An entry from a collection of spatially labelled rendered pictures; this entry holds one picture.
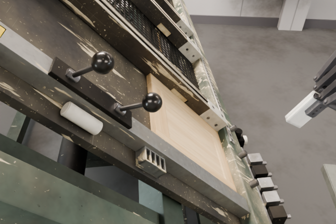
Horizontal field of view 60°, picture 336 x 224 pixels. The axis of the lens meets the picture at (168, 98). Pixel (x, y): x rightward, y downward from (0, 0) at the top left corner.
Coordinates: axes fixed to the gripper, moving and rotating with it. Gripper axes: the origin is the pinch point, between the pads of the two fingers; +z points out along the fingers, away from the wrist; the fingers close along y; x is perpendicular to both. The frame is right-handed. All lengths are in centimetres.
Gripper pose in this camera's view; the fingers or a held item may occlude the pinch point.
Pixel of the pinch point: (306, 110)
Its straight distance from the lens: 55.0
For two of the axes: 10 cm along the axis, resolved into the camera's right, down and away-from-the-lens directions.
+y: -1.4, 6.3, -7.6
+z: -4.3, 6.6, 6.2
